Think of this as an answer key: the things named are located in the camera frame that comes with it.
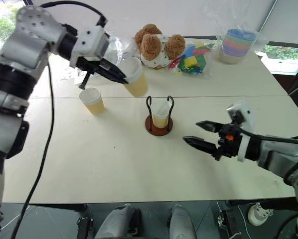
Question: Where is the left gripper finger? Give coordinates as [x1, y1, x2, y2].
[98, 69, 129, 84]
[101, 59, 127, 78]

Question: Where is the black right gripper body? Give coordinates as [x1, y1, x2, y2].
[212, 122, 245, 161]

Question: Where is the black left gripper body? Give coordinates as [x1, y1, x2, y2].
[75, 56, 108, 90]

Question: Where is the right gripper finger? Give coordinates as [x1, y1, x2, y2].
[182, 135, 218, 156]
[195, 120, 222, 133]

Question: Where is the tan paper cup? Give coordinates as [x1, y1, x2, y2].
[150, 100, 171, 129]
[119, 57, 149, 98]
[79, 87, 106, 116]

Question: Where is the stack of pastel bowls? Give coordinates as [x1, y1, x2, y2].
[218, 29, 257, 65]

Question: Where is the clear plastic bag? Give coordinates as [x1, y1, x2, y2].
[204, 0, 269, 66]
[167, 37, 218, 80]
[103, 31, 140, 66]

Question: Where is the brown plush toy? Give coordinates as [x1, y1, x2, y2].
[134, 23, 186, 70]

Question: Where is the bag of colourful toys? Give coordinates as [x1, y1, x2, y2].
[168, 42, 212, 75]

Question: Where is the white window sill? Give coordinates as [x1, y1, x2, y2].
[260, 51, 298, 75]

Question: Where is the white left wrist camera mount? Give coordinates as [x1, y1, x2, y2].
[69, 25, 110, 68]

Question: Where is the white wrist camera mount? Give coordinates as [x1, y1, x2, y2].
[69, 25, 110, 68]
[225, 100, 257, 163]

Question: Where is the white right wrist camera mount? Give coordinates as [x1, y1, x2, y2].
[225, 100, 257, 163]

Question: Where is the black wire cup holder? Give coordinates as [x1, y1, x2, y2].
[145, 95, 175, 137]

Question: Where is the black floor bracket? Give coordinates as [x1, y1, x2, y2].
[76, 216, 94, 239]
[217, 208, 238, 234]

